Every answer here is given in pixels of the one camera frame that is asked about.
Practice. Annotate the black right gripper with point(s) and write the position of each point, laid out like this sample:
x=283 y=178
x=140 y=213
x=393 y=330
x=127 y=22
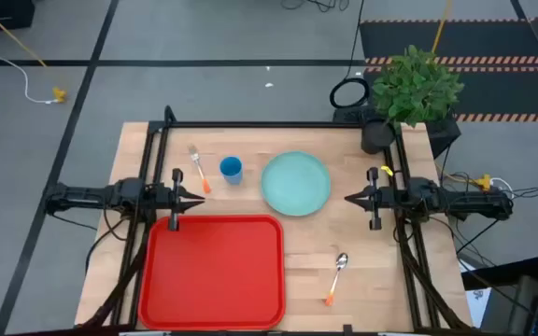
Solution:
x=390 y=197

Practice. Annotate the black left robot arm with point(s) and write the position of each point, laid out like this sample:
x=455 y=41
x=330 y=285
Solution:
x=87 y=196

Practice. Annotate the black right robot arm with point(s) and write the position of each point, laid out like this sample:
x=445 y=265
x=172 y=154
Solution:
x=465 y=203

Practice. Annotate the green leafy plant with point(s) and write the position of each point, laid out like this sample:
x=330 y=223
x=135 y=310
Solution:
x=414 y=86

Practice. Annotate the teal round plate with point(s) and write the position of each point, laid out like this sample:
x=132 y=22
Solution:
x=295 y=183

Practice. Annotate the blue plastic cup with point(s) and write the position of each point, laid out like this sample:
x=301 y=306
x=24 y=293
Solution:
x=231 y=170

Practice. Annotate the white paper sheet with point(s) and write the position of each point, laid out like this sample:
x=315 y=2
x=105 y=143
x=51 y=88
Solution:
x=477 y=303

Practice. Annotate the red plastic tray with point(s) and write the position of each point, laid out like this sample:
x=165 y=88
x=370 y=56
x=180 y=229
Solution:
x=213 y=275

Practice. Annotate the yellow power plug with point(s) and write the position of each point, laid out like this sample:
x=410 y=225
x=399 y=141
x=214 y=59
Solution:
x=484 y=182

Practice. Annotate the yellow tape tag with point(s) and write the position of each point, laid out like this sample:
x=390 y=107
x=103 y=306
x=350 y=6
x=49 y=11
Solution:
x=387 y=170

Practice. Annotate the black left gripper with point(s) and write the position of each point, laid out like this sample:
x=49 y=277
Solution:
x=175 y=205

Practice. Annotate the black metal table frame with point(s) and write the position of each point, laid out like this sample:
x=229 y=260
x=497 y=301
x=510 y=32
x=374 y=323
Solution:
x=259 y=124

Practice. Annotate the black mat striped edge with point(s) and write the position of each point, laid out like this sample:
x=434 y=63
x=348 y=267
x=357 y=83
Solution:
x=484 y=42

